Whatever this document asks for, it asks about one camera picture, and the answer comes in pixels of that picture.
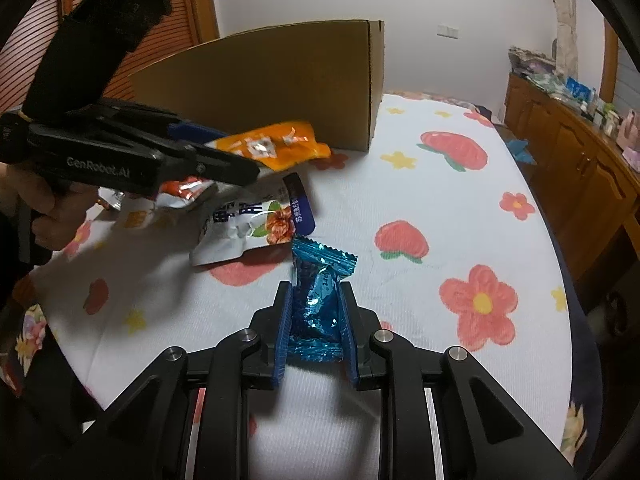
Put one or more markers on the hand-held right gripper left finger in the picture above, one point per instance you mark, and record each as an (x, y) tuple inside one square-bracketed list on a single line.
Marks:
[(285, 332)]

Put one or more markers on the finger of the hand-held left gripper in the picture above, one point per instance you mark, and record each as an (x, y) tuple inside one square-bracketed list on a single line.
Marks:
[(225, 167), (200, 132)]

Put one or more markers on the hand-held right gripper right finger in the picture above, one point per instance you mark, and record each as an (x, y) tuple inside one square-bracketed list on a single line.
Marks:
[(350, 342)]

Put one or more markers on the silver orange-edged snack packet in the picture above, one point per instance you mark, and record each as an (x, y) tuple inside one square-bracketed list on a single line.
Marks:
[(185, 191)]

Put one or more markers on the blue foil candy packet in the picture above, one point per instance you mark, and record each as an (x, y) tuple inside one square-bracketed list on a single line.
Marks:
[(317, 290)]

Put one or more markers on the orange snack packet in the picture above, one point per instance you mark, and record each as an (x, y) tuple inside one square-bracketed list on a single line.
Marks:
[(280, 147)]

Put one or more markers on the brown cardboard box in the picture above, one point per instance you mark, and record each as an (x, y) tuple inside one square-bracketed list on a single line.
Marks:
[(280, 80)]

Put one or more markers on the person's left hand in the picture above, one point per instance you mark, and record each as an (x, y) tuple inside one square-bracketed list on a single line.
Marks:
[(45, 220)]

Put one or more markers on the white purple snack packet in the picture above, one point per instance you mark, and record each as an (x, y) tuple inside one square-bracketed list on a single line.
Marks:
[(235, 230)]

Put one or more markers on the louvered wooden door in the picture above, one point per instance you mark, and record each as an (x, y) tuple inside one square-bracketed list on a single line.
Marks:
[(185, 15)]

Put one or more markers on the strawberry flower printed blanket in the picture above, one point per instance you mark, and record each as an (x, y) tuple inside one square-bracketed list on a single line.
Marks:
[(440, 200)]

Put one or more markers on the floral bed sheet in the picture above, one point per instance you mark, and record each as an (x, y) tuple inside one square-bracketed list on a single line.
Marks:
[(25, 335)]

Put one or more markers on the dark blue mattress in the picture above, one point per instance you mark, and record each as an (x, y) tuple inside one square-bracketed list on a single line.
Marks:
[(585, 360)]

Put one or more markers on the blue plastic bag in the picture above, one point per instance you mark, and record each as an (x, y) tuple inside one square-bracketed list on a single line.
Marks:
[(521, 151)]

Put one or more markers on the wooden cabinet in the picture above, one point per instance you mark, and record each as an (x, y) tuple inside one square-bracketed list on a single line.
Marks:
[(575, 150)]

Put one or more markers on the stack of magazines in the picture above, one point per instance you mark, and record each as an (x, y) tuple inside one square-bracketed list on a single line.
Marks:
[(530, 62)]

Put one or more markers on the blue white box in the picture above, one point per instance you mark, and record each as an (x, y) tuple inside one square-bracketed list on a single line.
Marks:
[(580, 91)]

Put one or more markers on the pink container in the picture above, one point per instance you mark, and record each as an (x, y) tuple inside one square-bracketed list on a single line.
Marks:
[(631, 129)]

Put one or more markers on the white window blinds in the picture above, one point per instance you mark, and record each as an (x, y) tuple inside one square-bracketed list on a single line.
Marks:
[(629, 85)]

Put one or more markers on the white wall outlet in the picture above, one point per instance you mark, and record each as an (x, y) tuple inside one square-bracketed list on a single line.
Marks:
[(448, 30)]

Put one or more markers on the wooden window frame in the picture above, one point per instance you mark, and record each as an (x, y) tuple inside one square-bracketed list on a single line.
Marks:
[(610, 65)]

